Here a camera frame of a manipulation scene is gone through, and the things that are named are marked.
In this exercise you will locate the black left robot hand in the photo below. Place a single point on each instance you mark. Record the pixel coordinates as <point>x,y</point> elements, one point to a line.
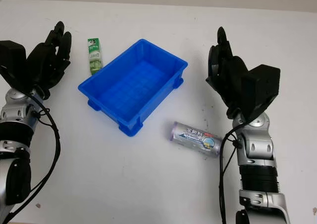
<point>47,60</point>

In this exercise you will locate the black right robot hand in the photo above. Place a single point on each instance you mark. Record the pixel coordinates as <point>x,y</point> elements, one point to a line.
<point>232,80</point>

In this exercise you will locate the silver purple roll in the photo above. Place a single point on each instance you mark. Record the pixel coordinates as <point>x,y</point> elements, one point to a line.
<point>195,141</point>

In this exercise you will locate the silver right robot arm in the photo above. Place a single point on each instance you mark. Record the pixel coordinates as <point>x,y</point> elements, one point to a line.
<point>260,159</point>

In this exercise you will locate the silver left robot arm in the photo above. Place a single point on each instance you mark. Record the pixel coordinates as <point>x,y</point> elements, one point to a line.
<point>15,134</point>

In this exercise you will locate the blue plastic tray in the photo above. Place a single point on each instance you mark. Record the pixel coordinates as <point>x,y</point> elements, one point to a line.
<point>128,85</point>

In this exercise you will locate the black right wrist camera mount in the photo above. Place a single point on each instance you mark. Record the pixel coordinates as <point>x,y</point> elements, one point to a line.
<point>262,90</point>

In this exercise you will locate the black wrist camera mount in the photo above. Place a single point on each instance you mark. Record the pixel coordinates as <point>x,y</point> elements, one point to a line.
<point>12,60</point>
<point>262,90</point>

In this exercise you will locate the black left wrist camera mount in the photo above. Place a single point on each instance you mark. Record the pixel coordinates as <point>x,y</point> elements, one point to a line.
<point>12,60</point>

